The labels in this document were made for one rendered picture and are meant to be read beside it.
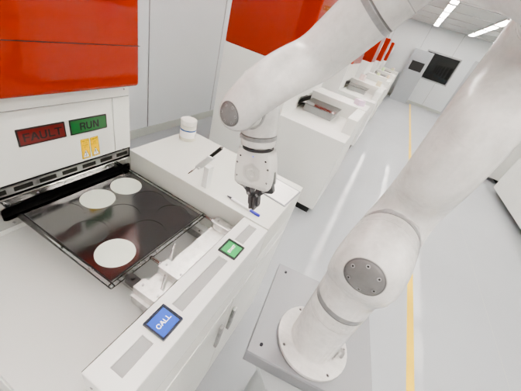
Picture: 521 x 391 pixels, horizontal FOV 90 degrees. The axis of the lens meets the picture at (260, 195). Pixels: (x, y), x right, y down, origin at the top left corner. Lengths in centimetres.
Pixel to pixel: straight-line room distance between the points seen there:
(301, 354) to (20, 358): 61
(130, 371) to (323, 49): 64
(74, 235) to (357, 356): 83
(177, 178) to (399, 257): 77
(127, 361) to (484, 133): 66
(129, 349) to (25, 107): 63
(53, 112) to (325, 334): 90
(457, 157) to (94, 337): 80
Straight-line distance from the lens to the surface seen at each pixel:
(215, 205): 93
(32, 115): 91
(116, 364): 61
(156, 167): 105
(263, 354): 74
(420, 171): 46
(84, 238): 87
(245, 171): 63
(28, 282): 92
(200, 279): 69
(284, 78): 48
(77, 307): 84
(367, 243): 45
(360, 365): 84
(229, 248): 76
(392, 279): 45
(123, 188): 103
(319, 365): 77
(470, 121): 44
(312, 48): 50
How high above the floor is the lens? 152
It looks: 34 degrees down
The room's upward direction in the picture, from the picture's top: 18 degrees clockwise
